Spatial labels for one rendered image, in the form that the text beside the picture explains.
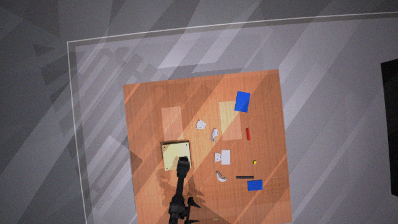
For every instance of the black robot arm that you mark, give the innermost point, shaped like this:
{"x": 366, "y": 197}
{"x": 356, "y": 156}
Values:
{"x": 177, "y": 206}

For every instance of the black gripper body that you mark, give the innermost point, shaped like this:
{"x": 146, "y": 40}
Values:
{"x": 187, "y": 210}

